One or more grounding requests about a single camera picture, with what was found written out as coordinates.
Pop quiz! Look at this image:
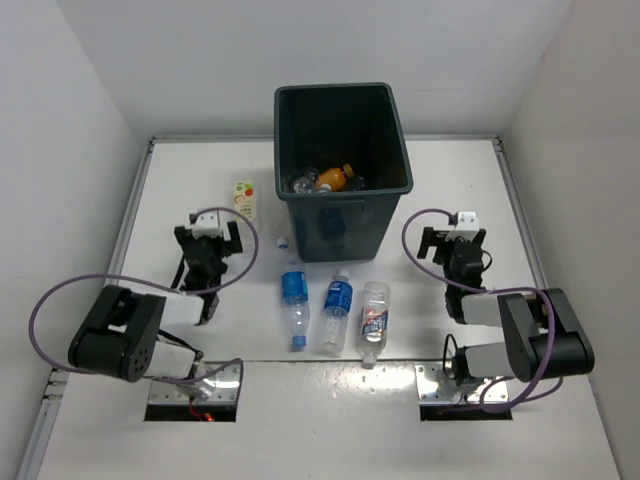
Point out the clear bottle white cap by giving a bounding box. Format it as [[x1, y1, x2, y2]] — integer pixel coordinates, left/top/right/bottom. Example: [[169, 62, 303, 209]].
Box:
[[277, 236, 300, 269]]

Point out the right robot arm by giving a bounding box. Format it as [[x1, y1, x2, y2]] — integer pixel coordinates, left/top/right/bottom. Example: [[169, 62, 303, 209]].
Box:
[[418, 227, 595, 385]]

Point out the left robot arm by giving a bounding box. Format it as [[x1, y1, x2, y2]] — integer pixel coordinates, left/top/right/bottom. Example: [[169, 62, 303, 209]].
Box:
[[68, 213, 243, 385]]

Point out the dark bottle in bin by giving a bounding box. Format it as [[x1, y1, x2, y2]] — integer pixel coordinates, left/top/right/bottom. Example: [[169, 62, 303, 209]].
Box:
[[344, 175, 367, 192]]

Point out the clear crushed bottle in bin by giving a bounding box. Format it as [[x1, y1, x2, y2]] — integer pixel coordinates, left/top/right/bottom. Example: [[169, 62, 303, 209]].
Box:
[[291, 168, 320, 194]]

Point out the orange juice bottle in bin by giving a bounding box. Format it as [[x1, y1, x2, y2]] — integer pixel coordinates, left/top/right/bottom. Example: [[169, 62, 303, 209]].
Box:
[[316, 164, 355, 193]]

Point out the dark green plastic bin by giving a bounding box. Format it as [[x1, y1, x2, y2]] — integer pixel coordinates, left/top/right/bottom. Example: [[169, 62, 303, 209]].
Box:
[[274, 83, 413, 263]]

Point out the clear bottle orange blue label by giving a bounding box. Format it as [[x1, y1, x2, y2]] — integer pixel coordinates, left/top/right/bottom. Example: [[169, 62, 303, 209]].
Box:
[[356, 281, 390, 369]]

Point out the blue label bottle white cap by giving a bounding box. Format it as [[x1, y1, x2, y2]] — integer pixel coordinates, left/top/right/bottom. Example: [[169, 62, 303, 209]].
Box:
[[317, 270, 353, 357]]

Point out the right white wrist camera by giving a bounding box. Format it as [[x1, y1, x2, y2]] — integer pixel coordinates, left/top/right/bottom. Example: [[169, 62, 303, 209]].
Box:
[[446, 211, 480, 242]]

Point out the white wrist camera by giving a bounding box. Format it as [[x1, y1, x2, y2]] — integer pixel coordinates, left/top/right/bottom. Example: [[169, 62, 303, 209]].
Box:
[[187, 211, 222, 238], [446, 211, 480, 242]]

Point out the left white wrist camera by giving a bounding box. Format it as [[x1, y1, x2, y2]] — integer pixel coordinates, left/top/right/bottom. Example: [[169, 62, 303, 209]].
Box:
[[187, 211, 222, 238]]

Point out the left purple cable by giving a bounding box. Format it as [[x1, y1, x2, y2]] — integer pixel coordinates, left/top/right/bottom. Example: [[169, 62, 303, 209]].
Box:
[[28, 206, 260, 396]]

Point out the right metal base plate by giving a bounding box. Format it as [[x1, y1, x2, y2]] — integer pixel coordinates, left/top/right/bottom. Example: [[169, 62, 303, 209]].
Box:
[[414, 360, 497, 407]]

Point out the metal base plate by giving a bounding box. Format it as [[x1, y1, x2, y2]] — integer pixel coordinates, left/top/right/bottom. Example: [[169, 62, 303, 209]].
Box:
[[414, 360, 497, 407], [148, 363, 244, 407]]

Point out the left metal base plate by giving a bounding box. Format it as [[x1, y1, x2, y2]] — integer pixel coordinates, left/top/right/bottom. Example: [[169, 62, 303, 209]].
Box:
[[148, 363, 244, 407]]

